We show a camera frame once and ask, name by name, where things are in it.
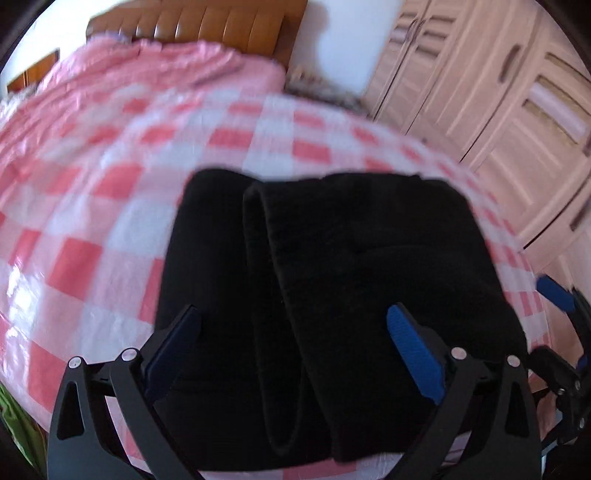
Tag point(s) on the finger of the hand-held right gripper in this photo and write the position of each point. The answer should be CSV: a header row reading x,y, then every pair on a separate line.
x,y
554,371
556,293

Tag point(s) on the wooden headboard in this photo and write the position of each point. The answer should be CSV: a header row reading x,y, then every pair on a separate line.
x,y
207,23

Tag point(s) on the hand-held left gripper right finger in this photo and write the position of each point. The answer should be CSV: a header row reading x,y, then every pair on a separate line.
x,y
415,355

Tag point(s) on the wooden nightstand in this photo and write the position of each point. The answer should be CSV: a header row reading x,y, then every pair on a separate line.
x,y
37,71

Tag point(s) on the pink quilt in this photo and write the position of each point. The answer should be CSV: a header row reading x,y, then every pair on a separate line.
x,y
138,69

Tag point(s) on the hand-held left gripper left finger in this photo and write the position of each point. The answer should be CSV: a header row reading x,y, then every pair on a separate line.
x,y
171,350

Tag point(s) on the black pants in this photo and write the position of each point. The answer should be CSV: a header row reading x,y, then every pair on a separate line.
x,y
346,258

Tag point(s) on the beige wardrobe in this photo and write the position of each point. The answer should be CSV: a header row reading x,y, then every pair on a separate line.
x,y
485,115

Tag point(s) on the pink checked bed sheet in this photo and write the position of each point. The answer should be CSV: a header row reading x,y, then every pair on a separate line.
x,y
92,207

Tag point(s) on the grey patterned cloth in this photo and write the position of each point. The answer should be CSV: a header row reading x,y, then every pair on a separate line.
x,y
323,90

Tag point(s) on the green cloth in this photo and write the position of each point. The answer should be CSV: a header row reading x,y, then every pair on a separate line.
x,y
18,438

